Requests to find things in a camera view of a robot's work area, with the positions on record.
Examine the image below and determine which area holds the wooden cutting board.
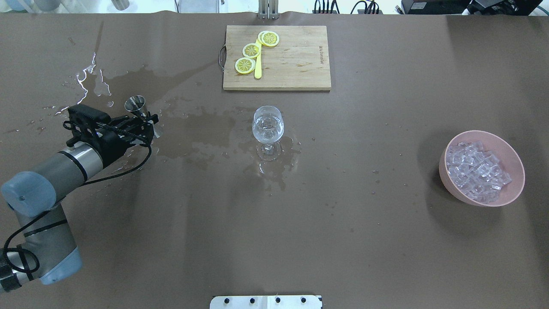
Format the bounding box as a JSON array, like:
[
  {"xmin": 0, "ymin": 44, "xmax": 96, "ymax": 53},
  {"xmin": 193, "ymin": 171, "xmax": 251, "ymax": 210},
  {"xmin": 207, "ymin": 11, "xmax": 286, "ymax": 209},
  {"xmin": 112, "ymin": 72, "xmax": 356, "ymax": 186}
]
[{"xmin": 222, "ymin": 25, "xmax": 332, "ymax": 91}]

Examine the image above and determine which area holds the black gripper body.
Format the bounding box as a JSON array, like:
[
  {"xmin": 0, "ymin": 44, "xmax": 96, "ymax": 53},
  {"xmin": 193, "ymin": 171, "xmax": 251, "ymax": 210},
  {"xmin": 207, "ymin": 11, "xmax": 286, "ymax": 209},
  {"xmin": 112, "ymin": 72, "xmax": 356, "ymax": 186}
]
[{"xmin": 98, "ymin": 127, "xmax": 136, "ymax": 166}]

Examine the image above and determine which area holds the lemon slice middle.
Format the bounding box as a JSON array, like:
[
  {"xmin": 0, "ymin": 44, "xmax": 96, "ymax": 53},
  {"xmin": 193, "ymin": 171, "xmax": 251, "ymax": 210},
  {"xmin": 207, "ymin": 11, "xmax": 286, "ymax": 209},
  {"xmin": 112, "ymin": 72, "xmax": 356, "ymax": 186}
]
[{"xmin": 242, "ymin": 42, "xmax": 262, "ymax": 59}]

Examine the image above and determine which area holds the clear wine glass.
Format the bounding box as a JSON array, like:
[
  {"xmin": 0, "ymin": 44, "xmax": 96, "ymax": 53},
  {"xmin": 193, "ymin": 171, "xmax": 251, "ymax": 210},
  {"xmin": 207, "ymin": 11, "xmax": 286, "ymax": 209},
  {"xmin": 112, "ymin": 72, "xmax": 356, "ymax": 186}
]
[{"xmin": 252, "ymin": 106, "xmax": 284, "ymax": 161}]

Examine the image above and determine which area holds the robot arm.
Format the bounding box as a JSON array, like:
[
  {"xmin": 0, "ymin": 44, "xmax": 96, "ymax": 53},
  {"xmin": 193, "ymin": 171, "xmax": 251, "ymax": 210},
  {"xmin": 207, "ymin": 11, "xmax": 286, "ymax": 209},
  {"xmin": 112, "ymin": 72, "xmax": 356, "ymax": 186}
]
[{"xmin": 1, "ymin": 107, "xmax": 159, "ymax": 293}]

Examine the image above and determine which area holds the clear ice cubes pile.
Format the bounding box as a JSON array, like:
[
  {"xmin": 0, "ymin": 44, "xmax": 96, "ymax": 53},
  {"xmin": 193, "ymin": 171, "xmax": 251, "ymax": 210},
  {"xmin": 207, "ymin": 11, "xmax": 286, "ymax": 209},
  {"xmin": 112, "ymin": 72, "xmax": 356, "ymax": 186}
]
[{"xmin": 445, "ymin": 141, "xmax": 513, "ymax": 204}]

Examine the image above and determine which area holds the lemon slice lower left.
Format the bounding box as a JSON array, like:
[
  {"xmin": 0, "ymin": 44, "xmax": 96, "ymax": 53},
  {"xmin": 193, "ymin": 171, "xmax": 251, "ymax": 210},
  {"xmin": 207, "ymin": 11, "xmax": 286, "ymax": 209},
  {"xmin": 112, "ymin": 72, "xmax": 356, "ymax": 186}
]
[{"xmin": 235, "ymin": 57, "xmax": 256, "ymax": 74}]

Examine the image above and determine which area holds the pink bowl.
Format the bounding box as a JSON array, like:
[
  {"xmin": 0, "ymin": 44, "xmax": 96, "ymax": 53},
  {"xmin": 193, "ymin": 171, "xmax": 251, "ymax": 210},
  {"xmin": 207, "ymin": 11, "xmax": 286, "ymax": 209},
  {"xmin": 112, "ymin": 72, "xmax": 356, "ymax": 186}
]
[{"xmin": 438, "ymin": 130, "xmax": 525, "ymax": 207}]

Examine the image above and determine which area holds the aluminium frame post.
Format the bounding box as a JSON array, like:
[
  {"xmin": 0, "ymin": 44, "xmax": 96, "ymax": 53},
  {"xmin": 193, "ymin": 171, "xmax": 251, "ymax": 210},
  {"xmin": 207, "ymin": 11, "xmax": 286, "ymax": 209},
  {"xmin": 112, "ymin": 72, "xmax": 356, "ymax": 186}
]
[{"xmin": 258, "ymin": 0, "xmax": 280, "ymax": 20}]

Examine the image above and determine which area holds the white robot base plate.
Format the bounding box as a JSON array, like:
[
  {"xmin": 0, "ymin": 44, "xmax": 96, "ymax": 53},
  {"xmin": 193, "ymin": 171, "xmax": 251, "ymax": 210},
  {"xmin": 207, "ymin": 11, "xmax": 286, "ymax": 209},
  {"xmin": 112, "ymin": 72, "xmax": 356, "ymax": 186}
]
[{"xmin": 209, "ymin": 295, "xmax": 324, "ymax": 309}]

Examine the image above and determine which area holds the yellow plastic knife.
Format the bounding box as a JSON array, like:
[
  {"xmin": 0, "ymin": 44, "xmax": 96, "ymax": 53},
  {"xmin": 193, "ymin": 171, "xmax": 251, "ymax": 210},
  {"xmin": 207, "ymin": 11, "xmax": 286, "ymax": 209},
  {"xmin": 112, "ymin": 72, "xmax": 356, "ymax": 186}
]
[{"xmin": 253, "ymin": 39, "xmax": 263, "ymax": 80}]

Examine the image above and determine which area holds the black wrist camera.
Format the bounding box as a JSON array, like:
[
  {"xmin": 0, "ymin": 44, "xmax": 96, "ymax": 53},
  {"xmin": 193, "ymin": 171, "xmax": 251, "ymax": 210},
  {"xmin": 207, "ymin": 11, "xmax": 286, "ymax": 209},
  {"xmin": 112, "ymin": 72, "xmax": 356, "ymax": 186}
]
[{"xmin": 63, "ymin": 104, "xmax": 112, "ymax": 148}]

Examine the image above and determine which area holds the steel jigger cup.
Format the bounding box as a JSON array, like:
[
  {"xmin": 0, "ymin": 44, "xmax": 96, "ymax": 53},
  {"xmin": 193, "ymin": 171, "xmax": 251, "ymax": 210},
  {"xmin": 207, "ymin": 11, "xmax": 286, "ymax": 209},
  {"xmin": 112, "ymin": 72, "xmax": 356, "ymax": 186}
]
[{"xmin": 124, "ymin": 95, "xmax": 163, "ymax": 139}]

